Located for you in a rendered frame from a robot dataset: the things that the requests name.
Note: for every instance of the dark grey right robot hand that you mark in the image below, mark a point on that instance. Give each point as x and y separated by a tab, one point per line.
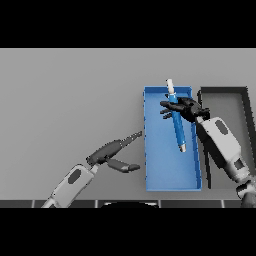
188	108

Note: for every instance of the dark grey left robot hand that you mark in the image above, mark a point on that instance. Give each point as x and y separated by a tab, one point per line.
107	150

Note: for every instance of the blue pipe with pale ends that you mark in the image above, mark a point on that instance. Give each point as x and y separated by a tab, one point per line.
178	126

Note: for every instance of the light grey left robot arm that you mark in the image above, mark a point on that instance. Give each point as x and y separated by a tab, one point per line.
69	185

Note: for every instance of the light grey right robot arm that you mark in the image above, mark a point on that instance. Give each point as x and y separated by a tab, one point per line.
226	146

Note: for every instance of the dark grey bin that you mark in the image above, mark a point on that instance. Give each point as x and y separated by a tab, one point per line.
230	110

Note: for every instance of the blue bin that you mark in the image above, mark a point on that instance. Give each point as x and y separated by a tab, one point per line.
170	160

